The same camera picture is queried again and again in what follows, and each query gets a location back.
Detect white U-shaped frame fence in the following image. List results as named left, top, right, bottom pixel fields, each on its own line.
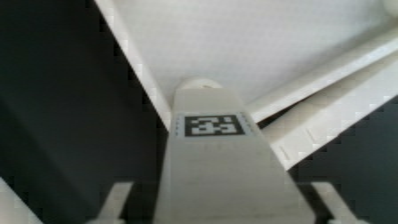
left=259, top=61, right=398, bottom=172

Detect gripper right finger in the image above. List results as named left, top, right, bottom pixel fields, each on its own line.
left=311, top=182, right=371, bottom=224

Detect white desk top tray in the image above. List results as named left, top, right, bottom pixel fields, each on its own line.
left=94, top=0, right=398, bottom=121

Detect white leg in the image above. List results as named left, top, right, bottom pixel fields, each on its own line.
left=153, top=78, right=316, bottom=224

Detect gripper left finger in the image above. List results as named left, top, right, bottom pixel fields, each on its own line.
left=85, top=182, right=133, bottom=224

